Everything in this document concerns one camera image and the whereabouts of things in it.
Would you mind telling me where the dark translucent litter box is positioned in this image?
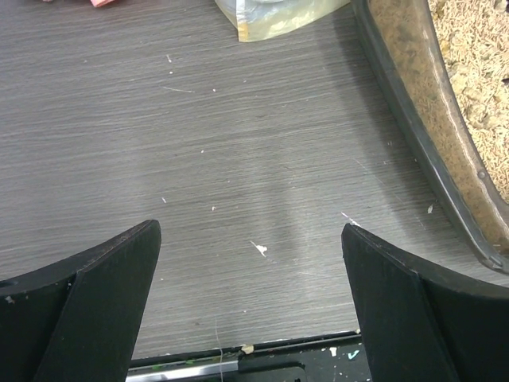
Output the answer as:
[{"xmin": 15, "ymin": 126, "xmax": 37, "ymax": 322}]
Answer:
[{"xmin": 352, "ymin": 1, "xmax": 508, "ymax": 274}]

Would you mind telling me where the bin with plastic liner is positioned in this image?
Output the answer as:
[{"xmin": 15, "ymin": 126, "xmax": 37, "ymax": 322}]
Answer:
[{"xmin": 215, "ymin": 0, "xmax": 350, "ymax": 43}]

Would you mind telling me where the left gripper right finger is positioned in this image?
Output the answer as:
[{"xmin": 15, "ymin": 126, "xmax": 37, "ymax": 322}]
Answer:
[{"xmin": 341, "ymin": 224, "xmax": 508, "ymax": 381}]

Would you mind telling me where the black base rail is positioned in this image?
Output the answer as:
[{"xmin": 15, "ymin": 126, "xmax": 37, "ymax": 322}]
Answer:
[{"xmin": 126, "ymin": 331, "xmax": 372, "ymax": 382}]

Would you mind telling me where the pink crumpled cloth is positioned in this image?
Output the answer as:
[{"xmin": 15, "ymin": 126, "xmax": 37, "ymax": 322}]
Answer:
[{"xmin": 39, "ymin": 0, "xmax": 120, "ymax": 8}]

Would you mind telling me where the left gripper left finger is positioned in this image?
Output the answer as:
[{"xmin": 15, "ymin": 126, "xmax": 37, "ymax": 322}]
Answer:
[{"xmin": 1, "ymin": 220, "xmax": 161, "ymax": 381}]

